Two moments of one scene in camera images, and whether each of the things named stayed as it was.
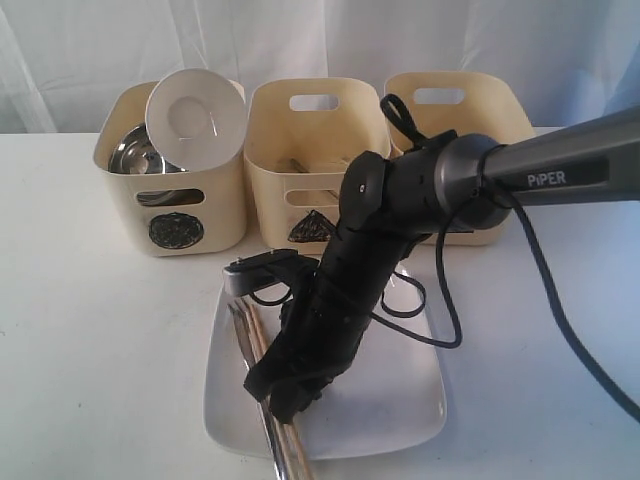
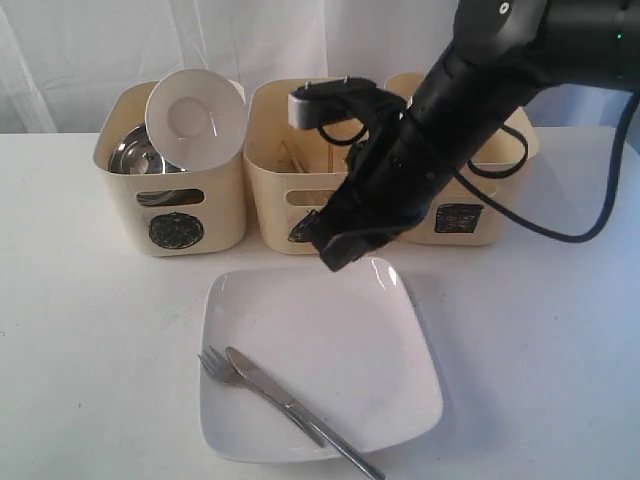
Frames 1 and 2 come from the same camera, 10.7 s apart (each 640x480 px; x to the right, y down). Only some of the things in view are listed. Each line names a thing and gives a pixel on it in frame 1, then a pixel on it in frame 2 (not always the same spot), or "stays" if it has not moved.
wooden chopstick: (260, 341) → (330, 157)
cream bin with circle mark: (170, 214) stays
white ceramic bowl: (196, 119) stays
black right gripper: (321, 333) → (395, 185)
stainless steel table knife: (272, 439) → (253, 374)
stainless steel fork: (239, 314) → (220, 367)
